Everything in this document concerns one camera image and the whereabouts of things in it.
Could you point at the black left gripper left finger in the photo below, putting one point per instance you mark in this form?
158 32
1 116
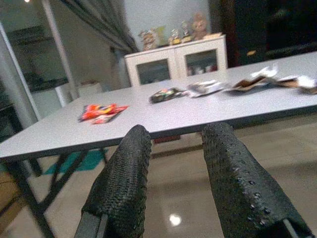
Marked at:
123 186

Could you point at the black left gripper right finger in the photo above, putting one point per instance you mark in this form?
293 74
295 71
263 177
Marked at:
235 186

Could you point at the large torn cardboard piece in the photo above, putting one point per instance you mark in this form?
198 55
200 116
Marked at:
247 85

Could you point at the teal floor mat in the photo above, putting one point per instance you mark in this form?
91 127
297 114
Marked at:
91 161

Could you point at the red box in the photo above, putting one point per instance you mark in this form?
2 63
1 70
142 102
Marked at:
167 140

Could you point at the small white red wrapper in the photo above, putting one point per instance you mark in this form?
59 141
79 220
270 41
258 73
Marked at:
102 120

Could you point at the red snack wrapper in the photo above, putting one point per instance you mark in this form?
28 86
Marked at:
99 111

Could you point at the dark green snack wrapper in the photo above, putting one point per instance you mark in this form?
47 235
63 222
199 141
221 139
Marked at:
163 95

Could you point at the white paper packet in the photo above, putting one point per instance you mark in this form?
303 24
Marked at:
203 88

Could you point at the white low cabinet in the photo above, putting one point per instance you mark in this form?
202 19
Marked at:
74 95

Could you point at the yellow label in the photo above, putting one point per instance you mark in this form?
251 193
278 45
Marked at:
250 52

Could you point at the white glass-door cabinet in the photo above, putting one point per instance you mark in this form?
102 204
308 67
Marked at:
175 59

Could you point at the colourful striped figurine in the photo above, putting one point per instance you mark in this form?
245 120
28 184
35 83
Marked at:
148 39

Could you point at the flat beige box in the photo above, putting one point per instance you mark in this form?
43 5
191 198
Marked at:
213 35

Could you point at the green yellow ornament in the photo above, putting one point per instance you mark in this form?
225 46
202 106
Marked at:
161 34

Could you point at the trophy figurine with yellow base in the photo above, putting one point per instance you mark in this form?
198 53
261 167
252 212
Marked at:
174 37
186 31

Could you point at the brown bear figurine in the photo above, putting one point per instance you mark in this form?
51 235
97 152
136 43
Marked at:
199 26

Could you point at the dark wooden cabinet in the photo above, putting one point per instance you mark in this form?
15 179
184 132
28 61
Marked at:
272 24

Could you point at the black table leg frame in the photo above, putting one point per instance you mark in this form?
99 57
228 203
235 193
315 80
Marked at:
32 205

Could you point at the white partition post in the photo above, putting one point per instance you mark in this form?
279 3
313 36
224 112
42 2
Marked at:
55 44
15 74

